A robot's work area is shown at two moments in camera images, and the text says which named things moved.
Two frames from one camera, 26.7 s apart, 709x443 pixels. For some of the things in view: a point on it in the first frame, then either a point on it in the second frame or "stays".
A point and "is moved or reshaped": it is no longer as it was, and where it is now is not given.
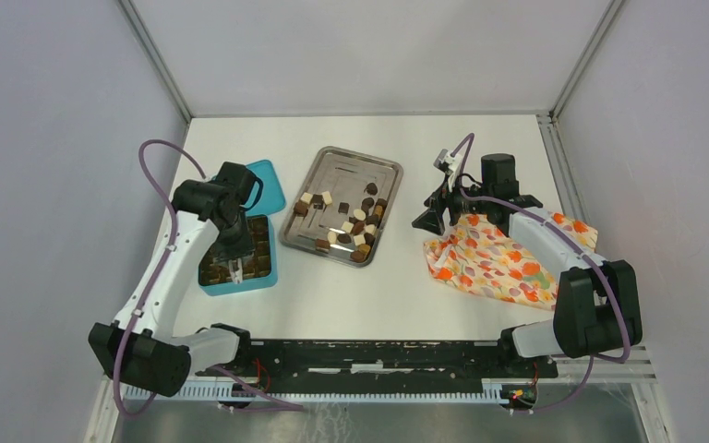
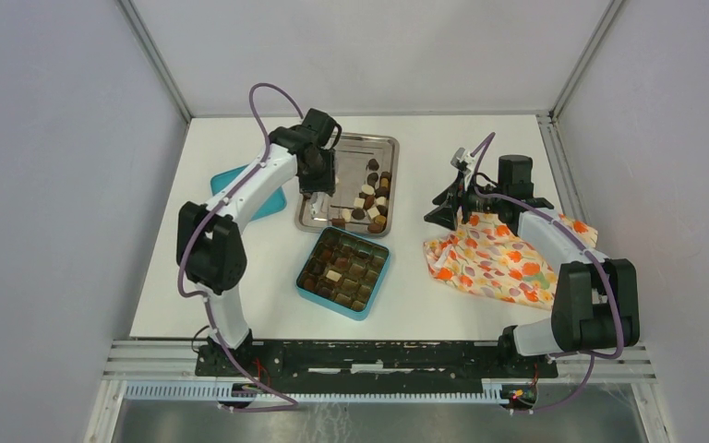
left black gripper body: (234, 241) → (321, 177)
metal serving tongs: (236, 275) is moved or reshaped
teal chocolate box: (258, 271) → (343, 273)
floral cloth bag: (476, 254) stays
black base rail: (382, 366) stays
